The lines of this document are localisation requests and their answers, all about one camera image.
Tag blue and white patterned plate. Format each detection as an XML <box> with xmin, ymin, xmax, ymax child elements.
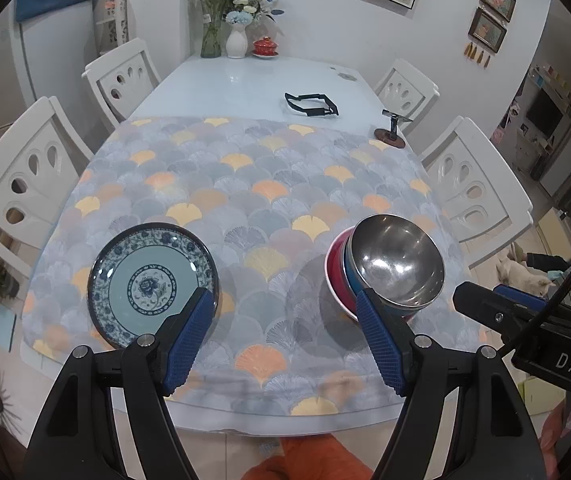
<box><xmin>86</xmin><ymin>222</ymin><xmax>221</xmax><ymax>351</ymax></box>

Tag white dining chair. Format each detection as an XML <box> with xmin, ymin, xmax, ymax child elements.
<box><xmin>373</xmin><ymin>58</ymin><xmax>439</xmax><ymax>137</ymax></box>
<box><xmin>418</xmin><ymin>116</ymin><xmax>534</xmax><ymax>267</ymax></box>
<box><xmin>82</xmin><ymin>37</ymin><xmax>162</xmax><ymax>130</ymax></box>
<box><xmin>0</xmin><ymin>97</ymin><xmax>97</xmax><ymax>281</ymax></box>

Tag red steel-lined bowl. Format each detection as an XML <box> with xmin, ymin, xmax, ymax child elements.
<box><xmin>324</xmin><ymin>226</ymin><xmax>416</xmax><ymax>318</ymax></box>

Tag white refrigerator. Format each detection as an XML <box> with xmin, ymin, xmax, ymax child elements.
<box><xmin>0</xmin><ymin>0</ymin><xmax>97</xmax><ymax>136</ymax></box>

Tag white dog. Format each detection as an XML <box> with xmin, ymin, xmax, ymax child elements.
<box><xmin>495</xmin><ymin>242</ymin><xmax>559</xmax><ymax>302</ymax></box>

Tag glass vase with green stems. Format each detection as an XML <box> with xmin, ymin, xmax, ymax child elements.
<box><xmin>188</xmin><ymin>0</ymin><xmax>247</xmax><ymax>59</ymax></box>

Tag television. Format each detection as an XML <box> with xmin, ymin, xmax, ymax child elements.
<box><xmin>525</xmin><ymin>87</ymin><xmax>571</xmax><ymax>137</ymax></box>

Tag white vase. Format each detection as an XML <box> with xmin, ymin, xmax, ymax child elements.
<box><xmin>225</xmin><ymin>25</ymin><xmax>249</xmax><ymax>59</ymax></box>

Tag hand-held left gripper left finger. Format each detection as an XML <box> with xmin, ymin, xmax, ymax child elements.
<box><xmin>25</xmin><ymin>287</ymin><xmax>216</xmax><ymax>480</ymax></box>

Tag red lidded teacup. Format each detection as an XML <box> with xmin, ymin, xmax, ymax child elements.
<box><xmin>252</xmin><ymin>36</ymin><xmax>280</xmax><ymax>60</ymax></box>

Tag black cable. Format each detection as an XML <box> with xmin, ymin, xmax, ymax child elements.
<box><xmin>503</xmin><ymin>225</ymin><xmax>571</xmax><ymax>353</ymax></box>

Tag person's orange clothing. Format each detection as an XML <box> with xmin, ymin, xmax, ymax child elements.
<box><xmin>242</xmin><ymin>434</ymin><xmax>373</xmax><ymax>480</ymax></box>

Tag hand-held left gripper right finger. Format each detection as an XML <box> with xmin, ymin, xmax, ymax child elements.
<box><xmin>355</xmin><ymin>287</ymin><xmax>541</xmax><ymax>480</ymax></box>

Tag brown round stand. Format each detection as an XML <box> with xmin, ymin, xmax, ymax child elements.
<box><xmin>374</xmin><ymin>109</ymin><xmax>413</xmax><ymax>147</ymax></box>

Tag person's right forearm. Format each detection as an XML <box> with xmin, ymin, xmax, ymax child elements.
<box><xmin>539</xmin><ymin>392</ymin><xmax>571</xmax><ymax>480</ymax></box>

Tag fan-patterned table mat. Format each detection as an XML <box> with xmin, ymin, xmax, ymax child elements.
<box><xmin>20</xmin><ymin>116</ymin><xmax>489</xmax><ymax>433</ymax></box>

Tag blue and white flowers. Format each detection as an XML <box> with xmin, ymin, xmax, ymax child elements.
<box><xmin>225</xmin><ymin>0</ymin><xmax>284</xmax><ymax>27</ymax></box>

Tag hanging yellow tassels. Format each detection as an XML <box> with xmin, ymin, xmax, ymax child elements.
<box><xmin>464</xmin><ymin>42</ymin><xmax>492</xmax><ymax>67</ymax></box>

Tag blue steel-lined bowl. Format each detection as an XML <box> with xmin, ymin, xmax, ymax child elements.
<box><xmin>343</xmin><ymin>214</ymin><xmax>446</xmax><ymax>312</ymax></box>

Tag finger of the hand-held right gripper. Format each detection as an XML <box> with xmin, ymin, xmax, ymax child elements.
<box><xmin>453</xmin><ymin>282</ymin><xmax>549</xmax><ymax>343</ymax></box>
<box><xmin>494</xmin><ymin>284</ymin><xmax>550</xmax><ymax>312</ymax></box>

